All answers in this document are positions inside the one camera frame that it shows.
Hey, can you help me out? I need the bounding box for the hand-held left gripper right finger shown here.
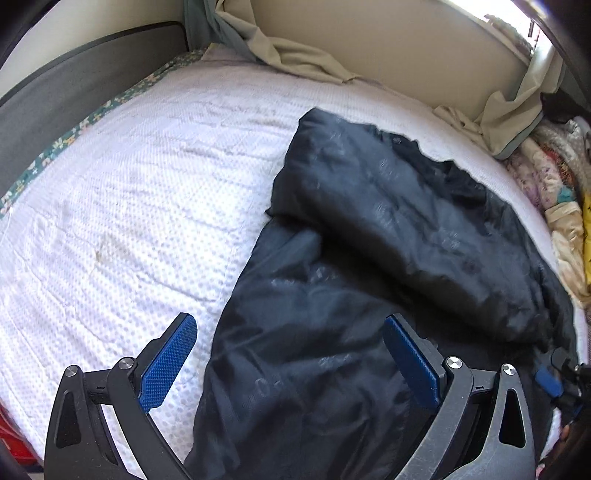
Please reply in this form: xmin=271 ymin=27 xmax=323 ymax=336
xmin=383 ymin=314 xmax=539 ymax=480

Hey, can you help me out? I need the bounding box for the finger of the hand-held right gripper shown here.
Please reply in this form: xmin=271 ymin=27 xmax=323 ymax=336
xmin=536 ymin=348 xmax=568 ymax=400

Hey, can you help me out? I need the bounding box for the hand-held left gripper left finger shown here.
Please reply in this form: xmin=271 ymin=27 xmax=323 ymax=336
xmin=45 ymin=312 xmax=198 ymax=480

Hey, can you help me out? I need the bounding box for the floral bedsheet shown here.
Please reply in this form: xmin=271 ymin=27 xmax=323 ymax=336
xmin=0 ymin=46 xmax=208 ymax=217

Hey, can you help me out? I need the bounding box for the dark grey headboard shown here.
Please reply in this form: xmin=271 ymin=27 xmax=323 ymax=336
xmin=0 ymin=21 xmax=192 ymax=185

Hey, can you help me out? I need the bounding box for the window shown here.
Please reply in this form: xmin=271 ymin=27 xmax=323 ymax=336
xmin=438 ymin=0 xmax=541 ymax=28

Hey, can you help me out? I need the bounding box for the red object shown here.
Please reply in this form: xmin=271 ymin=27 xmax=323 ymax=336
xmin=0 ymin=401 xmax=40 ymax=467

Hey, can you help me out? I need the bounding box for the bed with white mattress cover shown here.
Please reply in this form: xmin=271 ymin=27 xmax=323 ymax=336
xmin=0 ymin=44 xmax=591 ymax=480

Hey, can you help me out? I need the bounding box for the black jacket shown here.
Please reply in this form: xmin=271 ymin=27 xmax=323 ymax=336
xmin=182 ymin=107 xmax=578 ymax=480

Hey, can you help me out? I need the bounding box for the pile of pastel quilts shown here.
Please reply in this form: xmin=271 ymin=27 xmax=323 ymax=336
xmin=505 ymin=117 xmax=591 ymax=296

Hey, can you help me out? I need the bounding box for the beige curtain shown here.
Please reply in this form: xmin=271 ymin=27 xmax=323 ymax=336
xmin=185 ymin=0 xmax=384 ymax=86
xmin=434 ymin=46 xmax=566 ymax=160

